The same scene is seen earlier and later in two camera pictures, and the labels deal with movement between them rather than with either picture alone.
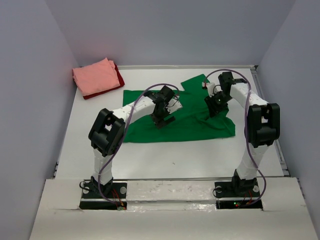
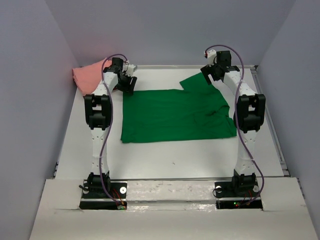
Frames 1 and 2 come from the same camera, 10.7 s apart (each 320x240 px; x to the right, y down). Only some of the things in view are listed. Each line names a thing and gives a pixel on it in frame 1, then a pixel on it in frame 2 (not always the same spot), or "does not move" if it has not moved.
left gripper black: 159,122 -> 128,88
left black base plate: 91,190 does not move
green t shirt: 192,121 does not move
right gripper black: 214,109 -> 207,70
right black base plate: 247,188 does not move
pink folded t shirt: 96,78 does not move
